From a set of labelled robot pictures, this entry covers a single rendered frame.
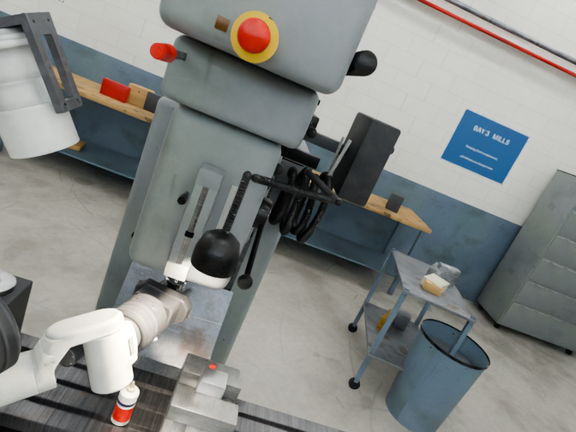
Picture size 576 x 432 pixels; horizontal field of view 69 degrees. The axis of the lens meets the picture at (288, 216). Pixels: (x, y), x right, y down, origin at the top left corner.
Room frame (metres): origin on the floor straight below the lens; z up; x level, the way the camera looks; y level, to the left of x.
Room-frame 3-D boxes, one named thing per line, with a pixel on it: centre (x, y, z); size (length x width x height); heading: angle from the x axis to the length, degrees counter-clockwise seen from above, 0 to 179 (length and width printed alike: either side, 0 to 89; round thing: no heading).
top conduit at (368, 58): (0.85, 0.02, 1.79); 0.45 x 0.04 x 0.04; 9
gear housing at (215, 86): (0.83, 0.17, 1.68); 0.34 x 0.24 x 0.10; 9
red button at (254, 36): (0.54, 0.12, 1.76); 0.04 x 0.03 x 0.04; 99
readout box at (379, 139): (1.14, -0.12, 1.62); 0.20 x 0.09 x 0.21; 9
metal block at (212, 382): (0.81, 0.01, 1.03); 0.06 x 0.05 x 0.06; 98
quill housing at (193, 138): (0.79, 0.16, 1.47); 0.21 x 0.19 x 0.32; 99
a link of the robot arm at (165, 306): (0.70, 0.17, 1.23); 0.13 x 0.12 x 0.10; 85
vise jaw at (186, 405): (0.76, 0.00, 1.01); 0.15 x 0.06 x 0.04; 98
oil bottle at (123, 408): (0.74, 0.16, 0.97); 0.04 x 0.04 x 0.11
